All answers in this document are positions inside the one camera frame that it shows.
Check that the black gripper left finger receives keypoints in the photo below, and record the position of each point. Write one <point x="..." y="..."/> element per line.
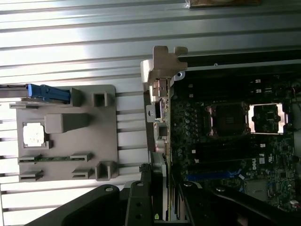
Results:
<point x="82" y="212"/>

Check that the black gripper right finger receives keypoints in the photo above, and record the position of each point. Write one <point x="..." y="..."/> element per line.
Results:
<point x="258" y="212"/>

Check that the silver chipset heatsink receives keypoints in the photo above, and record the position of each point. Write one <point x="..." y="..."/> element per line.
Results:
<point x="256" y="190"/>

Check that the green motherboard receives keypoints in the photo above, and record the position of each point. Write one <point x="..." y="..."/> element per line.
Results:
<point x="270" y="160"/>

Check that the green ram stick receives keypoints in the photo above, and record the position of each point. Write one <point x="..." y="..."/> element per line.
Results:
<point x="54" y="159"/>

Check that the blue expansion slot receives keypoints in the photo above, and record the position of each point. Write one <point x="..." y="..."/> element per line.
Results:
<point x="207" y="175"/>

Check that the grey plastic parts rack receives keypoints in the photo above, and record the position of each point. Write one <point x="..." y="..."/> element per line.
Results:
<point x="70" y="141"/>

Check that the silver cpu chip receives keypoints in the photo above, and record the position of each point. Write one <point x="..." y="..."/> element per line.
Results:
<point x="34" y="134"/>

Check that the metal socket cover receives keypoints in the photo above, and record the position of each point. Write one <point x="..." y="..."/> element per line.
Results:
<point x="268" y="118"/>

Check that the cpu socket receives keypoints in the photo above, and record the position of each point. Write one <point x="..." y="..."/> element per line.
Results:
<point x="227" y="120"/>

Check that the open black pc case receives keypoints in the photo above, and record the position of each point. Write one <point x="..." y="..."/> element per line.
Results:
<point x="147" y="113"/>

